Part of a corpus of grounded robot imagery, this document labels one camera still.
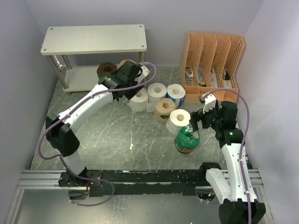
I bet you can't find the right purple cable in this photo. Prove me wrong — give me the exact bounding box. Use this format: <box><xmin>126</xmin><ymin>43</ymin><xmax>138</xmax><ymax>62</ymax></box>
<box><xmin>200</xmin><ymin>88</ymin><xmax>253</xmax><ymax>224</ymax></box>

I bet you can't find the orange file organizer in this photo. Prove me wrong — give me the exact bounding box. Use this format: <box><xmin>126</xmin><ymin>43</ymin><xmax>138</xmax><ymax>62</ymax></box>
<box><xmin>180</xmin><ymin>32</ymin><xmax>245</xmax><ymax>104</ymax></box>

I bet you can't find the aluminium frame rail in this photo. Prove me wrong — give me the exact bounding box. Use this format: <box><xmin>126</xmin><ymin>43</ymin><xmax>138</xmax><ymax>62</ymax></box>
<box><xmin>17</xmin><ymin>169</ymin><xmax>71</xmax><ymax>189</ymax></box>

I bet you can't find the white two-tier shelf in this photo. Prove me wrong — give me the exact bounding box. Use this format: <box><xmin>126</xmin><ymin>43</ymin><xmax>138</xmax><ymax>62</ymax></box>
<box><xmin>41</xmin><ymin>24</ymin><xmax>147</xmax><ymax>93</ymax></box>

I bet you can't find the white paper roll front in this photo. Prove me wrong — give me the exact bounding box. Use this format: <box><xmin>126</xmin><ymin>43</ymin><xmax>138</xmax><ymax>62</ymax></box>
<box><xmin>166</xmin><ymin>109</ymin><xmax>191</xmax><ymax>136</ymax></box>

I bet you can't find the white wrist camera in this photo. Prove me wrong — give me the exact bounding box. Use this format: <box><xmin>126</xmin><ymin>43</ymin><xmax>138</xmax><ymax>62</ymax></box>
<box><xmin>136</xmin><ymin>65</ymin><xmax>150</xmax><ymax>81</ymax></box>
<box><xmin>200</xmin><ymin>92</ymin><xmax>217</xmax><ymax>113</ymax></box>

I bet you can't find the kraft-wrapped paper roll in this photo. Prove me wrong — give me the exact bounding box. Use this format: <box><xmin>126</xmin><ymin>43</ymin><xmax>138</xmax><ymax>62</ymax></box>
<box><xmin>154</xmin><ymin>98</ymin><xmax>176</xmax><ymax>123</ymax></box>
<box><xmin>118</xmin><ymin>59</ymin><xmax>136</xmax><ymax>69</ymax></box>

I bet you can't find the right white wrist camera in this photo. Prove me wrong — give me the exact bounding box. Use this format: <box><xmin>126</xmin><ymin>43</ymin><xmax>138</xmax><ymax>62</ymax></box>
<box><xmin>200</xmin><ymin>92</ymin><xmax>217</xmax><ymax>113</ymax></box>

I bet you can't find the brown-green paper roll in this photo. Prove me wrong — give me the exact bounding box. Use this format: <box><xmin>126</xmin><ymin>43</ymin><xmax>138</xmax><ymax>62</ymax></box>
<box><xmin>96</xmin><ymin>62</ymin><xmax>117</xmax><ymax>80</ymax></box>

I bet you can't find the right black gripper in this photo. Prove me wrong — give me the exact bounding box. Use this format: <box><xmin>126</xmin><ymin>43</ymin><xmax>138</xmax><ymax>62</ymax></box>
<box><xmin>189</xmin><ymin>102</ymin><xmax>222</xmax><ymax>131</ymax></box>

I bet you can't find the green torn-wrapped paper roll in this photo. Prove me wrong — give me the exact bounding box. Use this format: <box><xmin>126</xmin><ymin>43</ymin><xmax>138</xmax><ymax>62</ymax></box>
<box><xmin>174</xmin><ymin>126</ymin><xmax>200</xmax><ymax>154</ymax></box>

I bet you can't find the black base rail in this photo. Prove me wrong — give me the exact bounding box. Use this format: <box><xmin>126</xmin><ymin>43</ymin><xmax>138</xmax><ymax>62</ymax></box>
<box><xmin>58</xmin><ymin>169</ymin><xmax>211</xmax><ymax>197</ymax></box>

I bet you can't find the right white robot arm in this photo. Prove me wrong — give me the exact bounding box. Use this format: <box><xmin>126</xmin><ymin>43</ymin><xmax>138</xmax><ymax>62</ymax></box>
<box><xmin>190</xmin><ymin>100</ymin><xmax>266</xmax><ymax>224</ymax></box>

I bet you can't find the white paper roll left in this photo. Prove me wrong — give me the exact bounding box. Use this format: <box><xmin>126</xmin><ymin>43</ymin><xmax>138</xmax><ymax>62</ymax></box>
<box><xmin>127</xmin><ymin>88</ymin><xmax>148</xmax><ymax>113</ymax></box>

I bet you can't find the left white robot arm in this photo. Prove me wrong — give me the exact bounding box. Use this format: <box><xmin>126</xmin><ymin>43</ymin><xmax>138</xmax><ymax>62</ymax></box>
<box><xmin>46</xmin><ymin>61</ymin><xmax>149</xmax><ymax>186</ymax></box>

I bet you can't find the white paper roll middle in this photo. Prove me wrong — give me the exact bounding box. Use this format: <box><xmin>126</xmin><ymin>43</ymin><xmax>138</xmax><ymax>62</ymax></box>
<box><xmin>146</xmin><ymin>83</ymin><xmax>167</xmax><ymax>112</ymax></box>

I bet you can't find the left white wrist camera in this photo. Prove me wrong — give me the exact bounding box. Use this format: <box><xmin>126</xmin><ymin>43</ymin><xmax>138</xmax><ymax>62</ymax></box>
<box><xmin>136</xmin><ymin>65</ymin><xmax>150</xmax><ymax>81</ymax></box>

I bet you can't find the blue-wrapped white paper roll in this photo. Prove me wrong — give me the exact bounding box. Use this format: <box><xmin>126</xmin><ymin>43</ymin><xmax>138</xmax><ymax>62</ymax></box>
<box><xmin>166</xmin><ymin>84</ymin><xmax>186</xmax><ymax>108</ymax></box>

